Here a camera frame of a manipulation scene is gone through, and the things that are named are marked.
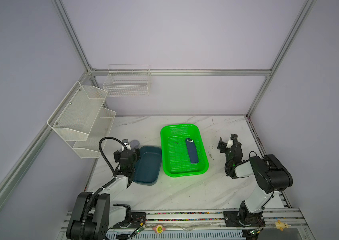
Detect teal plastic utensil tray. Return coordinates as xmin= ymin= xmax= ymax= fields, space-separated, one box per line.
xmin=133 ymin=146 xmax=162 ymax=186

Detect dark blue paper napkin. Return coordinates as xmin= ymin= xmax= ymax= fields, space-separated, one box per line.
xmin=185 ymin=138 xmax=199 ymax=164

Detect green perforated plastic basket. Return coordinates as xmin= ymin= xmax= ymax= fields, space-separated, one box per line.
xmin=161 ymin=124 xmax=209 ymax=178

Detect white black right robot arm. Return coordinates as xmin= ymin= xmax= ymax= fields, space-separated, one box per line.
xmin=217 ymin=134 xmax=293 ymax=227

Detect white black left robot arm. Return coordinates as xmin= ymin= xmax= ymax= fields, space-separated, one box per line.
xmin=66 ymin=149 xmax=141 ymax=240

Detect grey oval stone pad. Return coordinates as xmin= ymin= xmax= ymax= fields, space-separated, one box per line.
xmin=128 ymin=140 xmax=140 ymax=150

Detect white mesh two-tier shelf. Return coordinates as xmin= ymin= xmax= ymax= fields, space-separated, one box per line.
xmin=47 ymin=82 xmax=116 ymax=159

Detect pink green round toy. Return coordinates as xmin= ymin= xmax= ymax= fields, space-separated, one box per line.
xmin=153 ymin=225 xmax=166 ymax=234

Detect yellow small toy figure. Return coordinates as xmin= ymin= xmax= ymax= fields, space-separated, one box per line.
xmin=275 ymin=220 xmax=290 ymax=231

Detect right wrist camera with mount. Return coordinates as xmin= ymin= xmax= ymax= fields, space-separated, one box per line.
xmin=226 ymin=134 xmax=238 ymax=149

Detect white wire wall basket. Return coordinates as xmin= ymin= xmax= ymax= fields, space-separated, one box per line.
xmin=103 ymin=65 xmax=151 ymax=97

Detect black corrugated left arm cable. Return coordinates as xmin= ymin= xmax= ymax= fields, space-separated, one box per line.
xmin=78 ymin=136 xmax=127 ymax=240

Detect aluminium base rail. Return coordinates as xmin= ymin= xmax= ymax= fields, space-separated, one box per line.
xmin=58 ymin=209 xmax=311 ymax=240

